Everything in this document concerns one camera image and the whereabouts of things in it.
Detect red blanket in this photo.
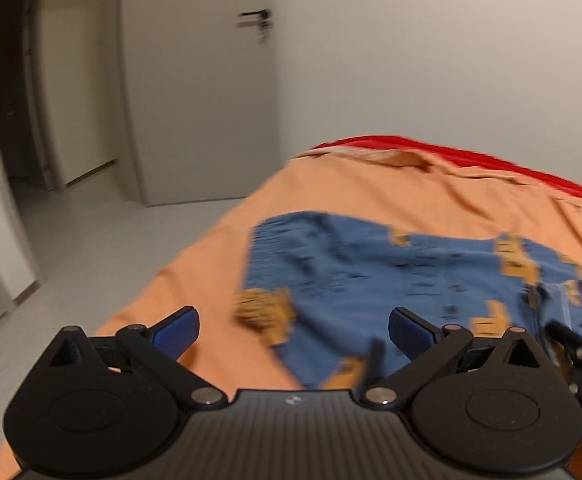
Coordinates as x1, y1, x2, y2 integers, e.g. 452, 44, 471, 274
311, 135, 582, 206

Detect blue pants with orange print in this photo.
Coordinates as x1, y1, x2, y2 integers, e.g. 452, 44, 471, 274
234, 211, 582, 391

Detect orange bed sheet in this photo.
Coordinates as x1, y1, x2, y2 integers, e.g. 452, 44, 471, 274
0, 152, 582, 480

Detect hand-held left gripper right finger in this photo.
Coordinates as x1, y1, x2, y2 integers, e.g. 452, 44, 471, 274
360, 307, 544, 409

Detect black door handle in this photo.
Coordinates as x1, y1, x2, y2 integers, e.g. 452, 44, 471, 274
236, 8, 272, 28

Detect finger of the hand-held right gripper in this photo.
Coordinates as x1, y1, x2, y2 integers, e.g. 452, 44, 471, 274
546, 321, 582, 361

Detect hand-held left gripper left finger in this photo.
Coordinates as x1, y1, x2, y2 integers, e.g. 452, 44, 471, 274
46, 306, 229, 408

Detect white door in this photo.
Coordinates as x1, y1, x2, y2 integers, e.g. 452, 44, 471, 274
118, 0, 284, 207

